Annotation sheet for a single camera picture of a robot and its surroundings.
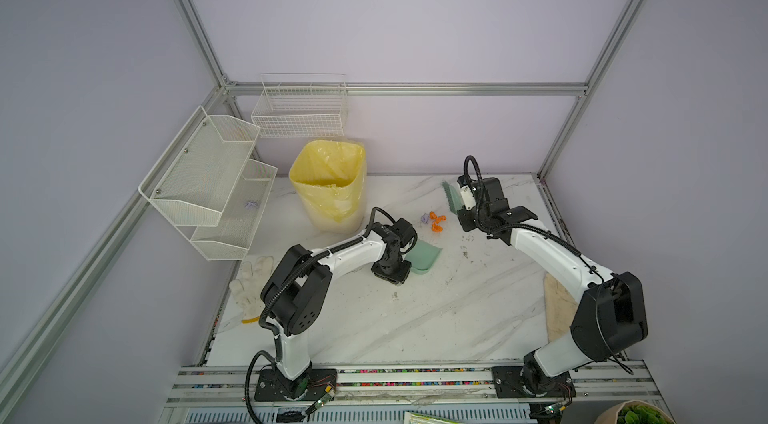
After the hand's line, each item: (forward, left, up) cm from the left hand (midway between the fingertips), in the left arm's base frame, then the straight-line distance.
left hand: (395, 281), depth 87 cm
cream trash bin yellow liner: (+36, +23, +7) cm, 43 cm away
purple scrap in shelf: (+21, +46, +9) cm, 51 cm away
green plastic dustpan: (+11, -9, -5) cm, 15 cm away
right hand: (+17, -21, +14) cm, 31 cm away
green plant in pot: (-32, -51, +6) cm, 60 cm away
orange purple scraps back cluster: (+26, -15, -4) cm, 30 cm away
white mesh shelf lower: (+11, +50, +6) cm, 51 cm away
